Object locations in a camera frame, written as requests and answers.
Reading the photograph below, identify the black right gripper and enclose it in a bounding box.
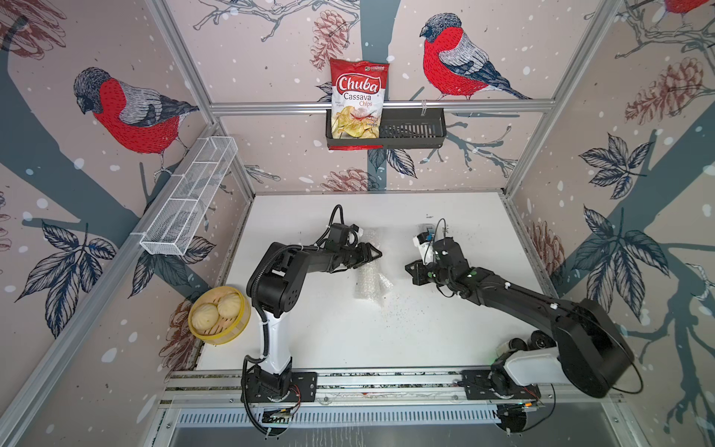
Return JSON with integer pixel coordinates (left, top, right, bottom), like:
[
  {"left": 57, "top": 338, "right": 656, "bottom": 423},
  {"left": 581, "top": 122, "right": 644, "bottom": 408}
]
[{"left": 401, "top": 258, "right": 454, "bottom": 289}]

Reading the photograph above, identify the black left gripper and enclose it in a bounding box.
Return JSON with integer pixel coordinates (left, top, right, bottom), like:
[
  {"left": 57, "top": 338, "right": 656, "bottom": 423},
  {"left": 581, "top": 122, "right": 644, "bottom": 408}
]
[{"left": 339, "top": 242, "right": 383, "bottom": 268}]

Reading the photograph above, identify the clear bubble wrap sheet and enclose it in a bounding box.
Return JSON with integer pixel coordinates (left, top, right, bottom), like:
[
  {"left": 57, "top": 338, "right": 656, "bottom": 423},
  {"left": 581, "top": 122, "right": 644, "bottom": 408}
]
[{"left": 354, "top": 227, "right": 393, "bottom": 307}]

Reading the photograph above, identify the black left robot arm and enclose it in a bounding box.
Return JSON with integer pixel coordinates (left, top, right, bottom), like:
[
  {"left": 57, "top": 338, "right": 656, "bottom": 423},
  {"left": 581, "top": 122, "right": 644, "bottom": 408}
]
[{"left": 245, "top": 223, "right": 383, "bottom": 400}]

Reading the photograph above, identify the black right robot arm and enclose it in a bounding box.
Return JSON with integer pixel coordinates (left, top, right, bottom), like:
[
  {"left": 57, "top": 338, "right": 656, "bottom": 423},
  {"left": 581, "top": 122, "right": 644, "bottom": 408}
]
[{"left": 405, "top": 232, "right": 635, "bottom": 398}]

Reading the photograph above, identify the pale steamed bun right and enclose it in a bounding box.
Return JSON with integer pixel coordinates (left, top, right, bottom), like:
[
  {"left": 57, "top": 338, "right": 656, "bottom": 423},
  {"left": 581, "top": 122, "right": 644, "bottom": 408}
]
[{"left": 217, "top": 292, "right": 243, "bottom": 320}]

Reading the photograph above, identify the pale steamed bun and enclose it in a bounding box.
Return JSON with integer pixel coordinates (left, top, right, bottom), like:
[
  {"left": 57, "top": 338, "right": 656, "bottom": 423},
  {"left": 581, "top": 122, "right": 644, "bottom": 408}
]
[
  {"left": 191, "top": 303, "right": 220, "bottom": 333},
  {"left": 217, "top": 292, "right": 243, "bottom": 320}
]

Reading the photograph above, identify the red cassava chips bag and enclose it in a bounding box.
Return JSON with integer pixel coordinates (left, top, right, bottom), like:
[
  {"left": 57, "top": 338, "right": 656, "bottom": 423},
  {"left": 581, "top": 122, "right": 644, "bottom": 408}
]
[{"left": 327, "top": 59, "right": 389, "bottom": 151}]

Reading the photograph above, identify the pale steamed bun left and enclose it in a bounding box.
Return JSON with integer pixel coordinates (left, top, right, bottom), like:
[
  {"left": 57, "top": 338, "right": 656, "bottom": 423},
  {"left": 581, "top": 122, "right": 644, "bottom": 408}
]
[{"left": 191, "top": 303, "right": 220, "bottom": 333}]

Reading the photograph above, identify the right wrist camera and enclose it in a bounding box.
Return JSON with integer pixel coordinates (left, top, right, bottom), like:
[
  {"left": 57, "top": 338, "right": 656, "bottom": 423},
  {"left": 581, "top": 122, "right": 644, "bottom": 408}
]
[{"left": 413, "top": 229, "right": 435, "bottom": 266}]

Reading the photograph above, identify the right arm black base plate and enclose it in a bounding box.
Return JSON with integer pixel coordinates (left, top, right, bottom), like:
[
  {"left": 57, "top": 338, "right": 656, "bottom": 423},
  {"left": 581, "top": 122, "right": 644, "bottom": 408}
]
[{"left": 458, "top": 369, "right": 541, "bottom": 400}]

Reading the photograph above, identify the black wire wall basket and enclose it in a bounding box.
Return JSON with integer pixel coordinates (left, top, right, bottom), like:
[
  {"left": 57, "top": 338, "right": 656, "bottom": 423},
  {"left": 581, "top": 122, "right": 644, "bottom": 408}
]
[{"left": 325, "top": 108, "right": 447, "bottom": 150}]

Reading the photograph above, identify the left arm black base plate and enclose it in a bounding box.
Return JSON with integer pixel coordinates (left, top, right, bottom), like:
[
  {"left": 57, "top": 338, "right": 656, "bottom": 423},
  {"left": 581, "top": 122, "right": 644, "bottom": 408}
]
[{"left": 241, "top": 365, "right": 318, "bottom": 403}]

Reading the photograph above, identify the aluminium front rail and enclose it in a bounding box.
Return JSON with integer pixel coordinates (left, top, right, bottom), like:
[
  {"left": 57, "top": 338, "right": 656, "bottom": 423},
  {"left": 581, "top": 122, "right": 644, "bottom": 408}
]
[{"left": 158, "top": 366, "right": 621, "bottom": 409}]

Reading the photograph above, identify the white mesh wall shelf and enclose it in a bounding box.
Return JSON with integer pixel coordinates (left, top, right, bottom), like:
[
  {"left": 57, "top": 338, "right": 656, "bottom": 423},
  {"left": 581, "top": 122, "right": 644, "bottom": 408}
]
[{"left": 140, "top": 136, "right": 238, "bottom": 256}]

